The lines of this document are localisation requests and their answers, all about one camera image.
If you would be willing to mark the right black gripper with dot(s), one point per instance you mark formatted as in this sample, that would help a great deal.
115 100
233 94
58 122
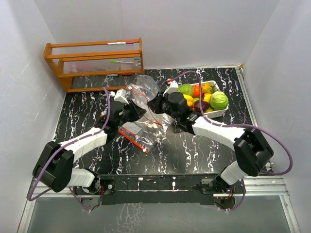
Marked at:
153 105

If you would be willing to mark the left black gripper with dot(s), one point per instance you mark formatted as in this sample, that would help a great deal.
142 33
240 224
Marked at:
136 112

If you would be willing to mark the clear red zip bag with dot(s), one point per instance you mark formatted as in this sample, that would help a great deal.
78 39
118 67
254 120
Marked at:
141 91

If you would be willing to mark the dark green cabbage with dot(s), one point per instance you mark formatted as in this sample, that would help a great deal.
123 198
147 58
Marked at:
186 89

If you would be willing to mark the yellow bell pepper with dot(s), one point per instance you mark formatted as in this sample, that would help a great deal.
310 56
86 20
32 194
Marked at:
189 100

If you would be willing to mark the light green cabbage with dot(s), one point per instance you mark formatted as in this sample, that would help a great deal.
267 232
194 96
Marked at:
219 101

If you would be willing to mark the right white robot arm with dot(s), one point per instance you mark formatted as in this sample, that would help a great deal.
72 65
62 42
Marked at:
251 149

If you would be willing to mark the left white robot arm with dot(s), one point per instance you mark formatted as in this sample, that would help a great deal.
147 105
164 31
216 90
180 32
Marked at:
54 167

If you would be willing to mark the red tomato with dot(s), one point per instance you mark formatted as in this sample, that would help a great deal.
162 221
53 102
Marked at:
197 91

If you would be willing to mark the yellow banana bunch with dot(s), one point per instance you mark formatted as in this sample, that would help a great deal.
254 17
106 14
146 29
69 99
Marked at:
207 91

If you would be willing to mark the wooden orange shelf rack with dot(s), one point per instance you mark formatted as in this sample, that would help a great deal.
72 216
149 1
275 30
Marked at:
74 60

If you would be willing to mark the green marker pen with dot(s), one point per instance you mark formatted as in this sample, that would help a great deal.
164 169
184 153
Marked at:
123 62

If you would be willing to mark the white plastic basket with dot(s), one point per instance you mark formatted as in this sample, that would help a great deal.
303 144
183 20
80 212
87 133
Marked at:
211 113

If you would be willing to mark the pink white marker pen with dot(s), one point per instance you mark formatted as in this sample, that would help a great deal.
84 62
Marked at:
121 43

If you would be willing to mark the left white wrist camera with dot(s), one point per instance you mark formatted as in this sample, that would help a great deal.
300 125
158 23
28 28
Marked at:
121 96

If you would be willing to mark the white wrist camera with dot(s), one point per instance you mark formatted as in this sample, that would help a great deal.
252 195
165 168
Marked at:
173 87
121 96

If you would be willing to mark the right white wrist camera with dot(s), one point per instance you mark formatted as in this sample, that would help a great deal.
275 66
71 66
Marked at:
173 87

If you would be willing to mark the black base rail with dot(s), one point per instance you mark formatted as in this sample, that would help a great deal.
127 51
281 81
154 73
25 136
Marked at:
151 189

